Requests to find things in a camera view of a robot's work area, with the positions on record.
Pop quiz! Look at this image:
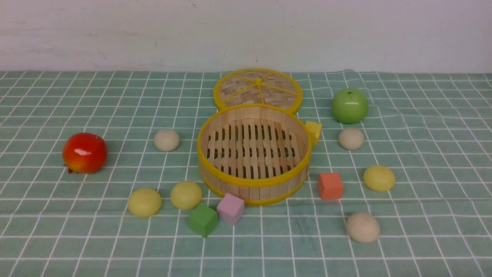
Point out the white bun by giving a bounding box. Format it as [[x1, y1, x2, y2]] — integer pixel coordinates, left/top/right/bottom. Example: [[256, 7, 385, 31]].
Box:
[[338, 128, 364, 150], [346, 212, 380, 244], [153, 128, 180, 152]]

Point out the yellow bun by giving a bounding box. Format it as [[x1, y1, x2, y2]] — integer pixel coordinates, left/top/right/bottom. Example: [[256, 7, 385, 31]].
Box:
[[363, 165, 396, 191], [170, 181, 203, 209], [128, 188, 162, 218]]

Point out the bamboo steamer tray yellow rim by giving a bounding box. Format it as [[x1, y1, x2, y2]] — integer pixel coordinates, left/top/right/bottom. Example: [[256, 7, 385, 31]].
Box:
[[196, 105, 314, 206]]

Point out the woven bamboo steamer lid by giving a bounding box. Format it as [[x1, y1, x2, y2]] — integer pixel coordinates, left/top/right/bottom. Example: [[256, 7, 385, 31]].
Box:
[[213, 68, 303, 114]]

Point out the yellow cube block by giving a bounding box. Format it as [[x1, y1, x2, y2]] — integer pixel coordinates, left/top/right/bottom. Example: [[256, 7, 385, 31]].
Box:
[[305, 121, 322, 146]]

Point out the pink cube block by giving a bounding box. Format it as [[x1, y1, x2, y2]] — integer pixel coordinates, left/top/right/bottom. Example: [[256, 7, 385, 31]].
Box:
[[216, 193, 245, 225]]

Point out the green cube block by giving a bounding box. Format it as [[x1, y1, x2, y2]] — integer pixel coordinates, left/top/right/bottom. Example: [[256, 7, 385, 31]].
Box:
[[189, 204, 219, 238]]

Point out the orange cube block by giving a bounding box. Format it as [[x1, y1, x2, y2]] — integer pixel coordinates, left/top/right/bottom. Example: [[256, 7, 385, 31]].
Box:
[[317, 172, 343, 200]]

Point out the green apple toy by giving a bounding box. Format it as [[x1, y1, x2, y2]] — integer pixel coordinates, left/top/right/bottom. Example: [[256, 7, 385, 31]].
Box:
[[332, 88, 369, 124]]

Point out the green checkered tablecloth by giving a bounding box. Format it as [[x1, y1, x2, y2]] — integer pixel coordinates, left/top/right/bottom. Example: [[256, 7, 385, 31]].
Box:
[[0, 70, 492, 277]]

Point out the red pomegranate toy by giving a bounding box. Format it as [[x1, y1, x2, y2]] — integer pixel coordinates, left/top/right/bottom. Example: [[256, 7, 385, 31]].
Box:
[[63, 133, 108, 174]]

